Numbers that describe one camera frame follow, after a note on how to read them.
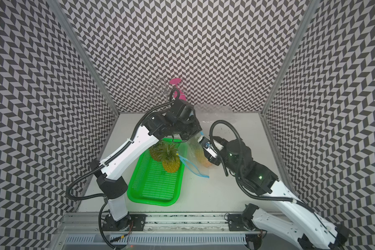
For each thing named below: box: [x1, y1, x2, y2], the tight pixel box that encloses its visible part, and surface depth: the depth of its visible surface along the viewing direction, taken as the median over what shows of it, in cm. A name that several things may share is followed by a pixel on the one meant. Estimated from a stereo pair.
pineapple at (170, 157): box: [157, 142, 181, 173], surface depth 80 cm
